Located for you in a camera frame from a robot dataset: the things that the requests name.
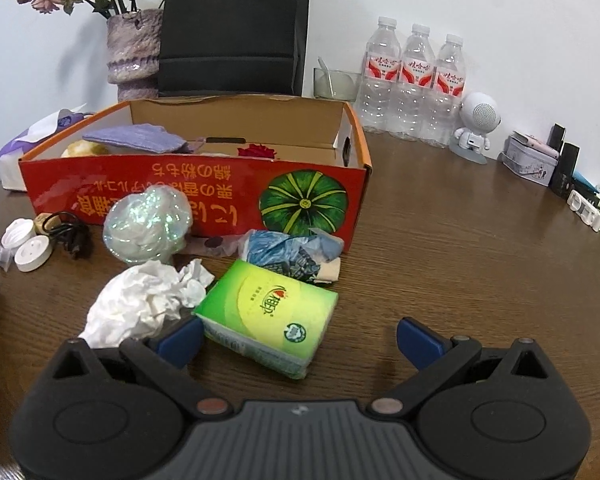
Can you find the white tissue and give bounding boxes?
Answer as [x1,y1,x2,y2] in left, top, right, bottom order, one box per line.
[80,259,214,349]

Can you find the green tissue packet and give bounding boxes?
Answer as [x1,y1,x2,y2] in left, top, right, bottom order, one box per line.
[195,260,338,380]

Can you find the white round disc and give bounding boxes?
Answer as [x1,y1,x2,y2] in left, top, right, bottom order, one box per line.
[1,218,36,250]
[14,235,53,273]

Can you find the iridescent plastic ball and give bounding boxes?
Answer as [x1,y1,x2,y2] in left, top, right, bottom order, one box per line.
[102,185,193,266]

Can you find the blue plastic wrapper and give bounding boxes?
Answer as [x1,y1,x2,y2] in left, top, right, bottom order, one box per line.
[238,228,344,285]

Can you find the orange cardboard box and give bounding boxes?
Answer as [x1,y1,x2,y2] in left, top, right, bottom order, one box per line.
[19,94,373,243]

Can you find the purple knitted pouch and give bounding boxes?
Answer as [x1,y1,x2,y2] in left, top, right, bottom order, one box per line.
[83,124,207,154]

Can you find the small tin box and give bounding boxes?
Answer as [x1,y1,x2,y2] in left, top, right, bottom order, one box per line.
[498,131,559,188]

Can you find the white power strip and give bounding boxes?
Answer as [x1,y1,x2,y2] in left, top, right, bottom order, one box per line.
[567,190,600,232]

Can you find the right water bottle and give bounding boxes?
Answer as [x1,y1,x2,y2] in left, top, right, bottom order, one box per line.
[419,34,466,148]

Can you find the water bottle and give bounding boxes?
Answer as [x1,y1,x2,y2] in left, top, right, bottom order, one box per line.
[386,24,434,140]
[355,16,401,132]
[419,34,466,148]

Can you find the yellow plush toy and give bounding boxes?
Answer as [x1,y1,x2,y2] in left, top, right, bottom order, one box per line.
[60,140,110,158]

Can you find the middle water bottle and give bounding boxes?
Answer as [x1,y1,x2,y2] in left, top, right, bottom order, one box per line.
[386,24,434,140]

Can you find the white robot figurine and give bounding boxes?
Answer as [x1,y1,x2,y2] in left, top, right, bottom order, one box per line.
[449,92,502,165]

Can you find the left water bottle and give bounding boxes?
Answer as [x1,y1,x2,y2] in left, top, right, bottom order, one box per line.
[355,16,401,132]

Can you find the purple tissue pack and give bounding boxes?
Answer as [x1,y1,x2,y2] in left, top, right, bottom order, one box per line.
[0,104,91,192]

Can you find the glass cup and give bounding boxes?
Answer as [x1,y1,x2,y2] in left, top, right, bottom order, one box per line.
[313,56,361,103]

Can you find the purple ceramic vase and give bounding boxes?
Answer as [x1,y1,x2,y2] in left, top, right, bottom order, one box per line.
[107,9,163,102]

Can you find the black paper bag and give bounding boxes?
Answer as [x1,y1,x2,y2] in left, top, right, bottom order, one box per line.
[158,0,310,96]

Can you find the black cable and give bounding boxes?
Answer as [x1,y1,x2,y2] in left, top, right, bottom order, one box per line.
[47,210,95,261]

